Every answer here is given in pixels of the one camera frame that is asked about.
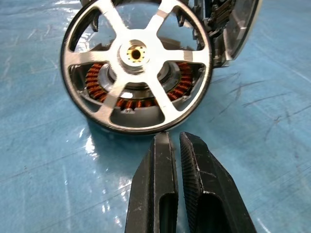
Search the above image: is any grey finned rotor disc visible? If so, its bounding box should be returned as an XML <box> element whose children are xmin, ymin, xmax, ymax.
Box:
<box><xmin>191</xmin><ymin>0</ymin><xmax>263</xmax><ymax>68</ymax></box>

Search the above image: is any blue plastic table cover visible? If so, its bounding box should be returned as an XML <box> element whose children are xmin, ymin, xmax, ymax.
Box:
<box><xmin>0</xmin><ymin>0</ymin><xmax>311</xmax><ymax>233</ymax></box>

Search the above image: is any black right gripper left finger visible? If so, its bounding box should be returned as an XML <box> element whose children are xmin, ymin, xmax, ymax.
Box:
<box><xmin>124</xmin><ymin>132</ymin><xmax>180</xmax><ymax>233</ymax></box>

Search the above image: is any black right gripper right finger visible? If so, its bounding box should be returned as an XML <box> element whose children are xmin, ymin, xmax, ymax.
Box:
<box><xmin>179</xmin><ymin>131</ymin><xmax>259</xmax><ymax>233</ymax></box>

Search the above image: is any motor housing with copper windings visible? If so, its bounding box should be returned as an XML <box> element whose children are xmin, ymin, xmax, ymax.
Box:
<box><xmin>69</xmin><ymin>36</ymin><xmax>219</xmax><ymax>122</ymax></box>

